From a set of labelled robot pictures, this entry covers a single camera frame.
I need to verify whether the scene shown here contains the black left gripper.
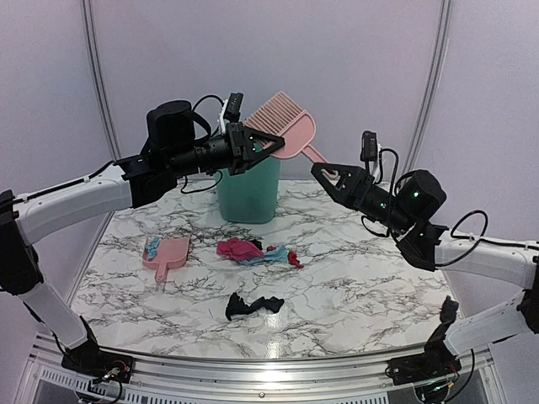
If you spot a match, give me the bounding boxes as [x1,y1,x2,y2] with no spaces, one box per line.
[167,120,285,177]

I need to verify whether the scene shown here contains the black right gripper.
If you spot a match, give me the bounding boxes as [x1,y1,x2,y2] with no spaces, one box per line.
[312,162,415,236]

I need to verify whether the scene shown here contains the pink plastic hand brush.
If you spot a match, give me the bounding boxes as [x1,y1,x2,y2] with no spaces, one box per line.
[243,91,328,163]

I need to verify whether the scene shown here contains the red paper scrap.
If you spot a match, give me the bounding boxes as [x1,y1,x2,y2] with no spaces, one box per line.
[287,251,304,268]

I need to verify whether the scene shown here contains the light blue paper scrap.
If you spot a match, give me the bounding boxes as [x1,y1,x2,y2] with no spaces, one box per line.
[239,246,289,266]

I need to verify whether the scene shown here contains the small black paper scrap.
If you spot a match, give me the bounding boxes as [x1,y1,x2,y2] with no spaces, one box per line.
[250,239,263,250]

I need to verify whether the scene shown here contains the magenta paper sheet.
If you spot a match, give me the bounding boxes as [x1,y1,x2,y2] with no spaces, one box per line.
[216,238,264,265]

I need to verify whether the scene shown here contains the pink plastic dustpan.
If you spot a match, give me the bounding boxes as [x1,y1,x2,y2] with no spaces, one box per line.
[142,237,189,284]

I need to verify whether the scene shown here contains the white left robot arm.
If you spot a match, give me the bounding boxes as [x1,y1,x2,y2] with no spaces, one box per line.
[1,93,286,375]

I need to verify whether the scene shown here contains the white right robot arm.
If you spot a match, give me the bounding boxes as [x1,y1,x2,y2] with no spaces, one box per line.
[311,163,538,377]

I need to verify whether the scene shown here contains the green plastic waste bin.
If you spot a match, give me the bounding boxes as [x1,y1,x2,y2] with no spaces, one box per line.
[216,157,280,224]

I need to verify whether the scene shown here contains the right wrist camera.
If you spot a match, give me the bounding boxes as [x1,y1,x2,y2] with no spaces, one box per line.
[360,130,383,184]

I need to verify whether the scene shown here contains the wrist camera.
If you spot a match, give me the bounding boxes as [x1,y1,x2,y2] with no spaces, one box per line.
[360,130,383,184]
[218,93,243,133]

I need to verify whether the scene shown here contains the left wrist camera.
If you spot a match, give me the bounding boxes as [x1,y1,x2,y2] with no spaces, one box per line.
[218,93,243,133]

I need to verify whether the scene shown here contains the aluminium front table rail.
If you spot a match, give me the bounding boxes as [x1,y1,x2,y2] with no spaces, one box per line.
[24,336,502,404]

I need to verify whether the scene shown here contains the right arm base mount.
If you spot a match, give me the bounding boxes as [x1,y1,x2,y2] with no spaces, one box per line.
[385,353,462,385]

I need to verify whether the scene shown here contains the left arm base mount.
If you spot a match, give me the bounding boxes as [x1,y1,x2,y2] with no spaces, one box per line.
[61,352,135,384]

